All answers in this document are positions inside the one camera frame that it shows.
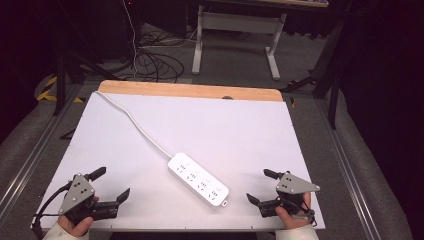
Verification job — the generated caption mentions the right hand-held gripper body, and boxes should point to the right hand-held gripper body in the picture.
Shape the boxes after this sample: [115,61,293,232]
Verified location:
[258,170,322,218]

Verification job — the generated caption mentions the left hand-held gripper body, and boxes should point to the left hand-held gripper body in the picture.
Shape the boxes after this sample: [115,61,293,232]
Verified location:
[58,172,120,225]

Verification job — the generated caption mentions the white power strip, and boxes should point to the white power strip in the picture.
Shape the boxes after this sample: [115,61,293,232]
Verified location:
[167,152,230,208]

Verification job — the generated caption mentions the person's right hand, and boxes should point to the person's right hand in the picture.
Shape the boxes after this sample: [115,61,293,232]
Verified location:
[275,192,316,230]

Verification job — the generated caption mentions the person's left hand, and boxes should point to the person's left hand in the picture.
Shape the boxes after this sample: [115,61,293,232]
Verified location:
[57,195,100,238]

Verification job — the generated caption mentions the white board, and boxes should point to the white board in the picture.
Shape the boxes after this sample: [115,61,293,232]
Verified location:
[31,92,326,232]

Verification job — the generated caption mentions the black tripod stand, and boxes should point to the black tripod stand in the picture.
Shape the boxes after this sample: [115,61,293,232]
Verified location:
[53,46,126,117]
[279,19,348,130]

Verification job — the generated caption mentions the yellow black floor tape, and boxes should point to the yellow black floor tape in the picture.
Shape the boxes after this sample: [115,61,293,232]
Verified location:
[36,75,85,104]

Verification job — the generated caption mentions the wooden table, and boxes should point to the wooden table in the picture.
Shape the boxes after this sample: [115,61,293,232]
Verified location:
[97,79,284,103]

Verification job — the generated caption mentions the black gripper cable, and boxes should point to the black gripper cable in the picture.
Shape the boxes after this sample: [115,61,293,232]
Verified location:
[31,181,73,240]

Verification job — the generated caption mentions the black gripper strap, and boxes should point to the black gripper strap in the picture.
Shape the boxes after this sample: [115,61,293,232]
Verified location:
[300,196,318,226]

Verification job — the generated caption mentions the metal floor rail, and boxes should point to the metal floor rail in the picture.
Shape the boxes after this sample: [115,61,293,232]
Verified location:
[316,99,379,240]
[0,83,84,214]

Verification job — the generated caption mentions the white power strip cable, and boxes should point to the white power strip cable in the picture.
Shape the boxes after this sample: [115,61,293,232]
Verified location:
[94,90,174,159]

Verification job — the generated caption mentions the black floor cables tangle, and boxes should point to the black floor cables tangle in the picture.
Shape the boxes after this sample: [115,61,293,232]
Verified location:
[134,29,186,84]

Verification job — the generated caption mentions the thin white hanging cable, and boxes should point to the thin white hanging cable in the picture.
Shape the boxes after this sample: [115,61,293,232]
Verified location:
[121,0,139,78]

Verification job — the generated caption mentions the white metal desk frame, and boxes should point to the white metal desk frame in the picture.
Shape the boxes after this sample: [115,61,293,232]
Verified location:
[191,4,288,82]

